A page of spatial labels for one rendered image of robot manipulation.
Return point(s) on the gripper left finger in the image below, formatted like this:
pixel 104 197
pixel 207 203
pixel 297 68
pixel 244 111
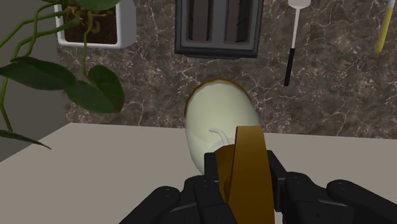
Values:
pixel 186 198

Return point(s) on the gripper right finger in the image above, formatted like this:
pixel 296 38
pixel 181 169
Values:
pixel 310 198

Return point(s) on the dark grey toaster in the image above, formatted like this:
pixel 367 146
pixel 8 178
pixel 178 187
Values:
pixel 218 28

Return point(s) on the potted plant in white pot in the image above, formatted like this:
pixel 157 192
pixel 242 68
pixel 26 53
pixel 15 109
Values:
pixel 77 46

